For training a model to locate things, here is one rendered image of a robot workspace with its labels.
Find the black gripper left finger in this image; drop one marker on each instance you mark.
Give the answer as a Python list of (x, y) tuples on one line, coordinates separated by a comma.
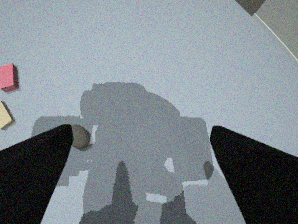
[(29, 172)]

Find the pink cube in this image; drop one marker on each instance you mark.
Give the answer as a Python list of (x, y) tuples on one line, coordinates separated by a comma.
[(8, 77)]

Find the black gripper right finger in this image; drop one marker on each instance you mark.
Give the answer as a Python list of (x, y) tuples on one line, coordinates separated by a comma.
[(262, 179)]

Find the pale yellow block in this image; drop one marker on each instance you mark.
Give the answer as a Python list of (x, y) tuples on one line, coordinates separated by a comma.
[(5, 116)]

